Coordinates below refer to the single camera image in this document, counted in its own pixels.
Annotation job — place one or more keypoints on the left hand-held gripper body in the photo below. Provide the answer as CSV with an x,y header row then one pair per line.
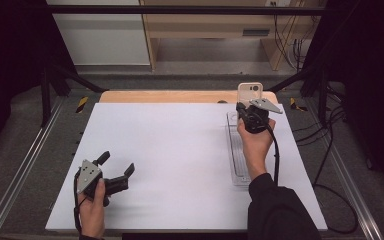
x,y
88,176

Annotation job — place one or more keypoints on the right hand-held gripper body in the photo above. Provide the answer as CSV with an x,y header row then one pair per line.
x,y
256,120

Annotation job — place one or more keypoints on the beige phone case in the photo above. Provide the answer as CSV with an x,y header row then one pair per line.
x,y
246,93

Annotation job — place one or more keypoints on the person's right hand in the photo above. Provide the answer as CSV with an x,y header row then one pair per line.
x,y
256,150

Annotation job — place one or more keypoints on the person's left hand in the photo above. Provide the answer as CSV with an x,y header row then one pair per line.
x,y
91,216

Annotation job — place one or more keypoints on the yellow black tape strip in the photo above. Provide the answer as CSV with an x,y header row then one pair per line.
x,y
82,104
295,104

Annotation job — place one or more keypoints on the wooden board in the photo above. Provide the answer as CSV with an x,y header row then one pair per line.
x,y
166,96

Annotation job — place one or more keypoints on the wooden desk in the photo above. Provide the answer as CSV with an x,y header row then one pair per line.
x,y
206,23

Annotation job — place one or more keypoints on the white cabinet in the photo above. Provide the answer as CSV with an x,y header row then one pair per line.
x,y
103,43

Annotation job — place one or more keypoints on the black curtain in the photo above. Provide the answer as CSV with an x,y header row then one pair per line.
x,y
10,66
373,83

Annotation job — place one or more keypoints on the metal floor rail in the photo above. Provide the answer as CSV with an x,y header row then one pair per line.
x,y
23,166
350,180

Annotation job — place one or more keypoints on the black frame strut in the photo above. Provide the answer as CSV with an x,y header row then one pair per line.
x,y
45,96
322,96

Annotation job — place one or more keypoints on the black horizontal frame bar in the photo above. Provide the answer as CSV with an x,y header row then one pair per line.
x,y
180,10

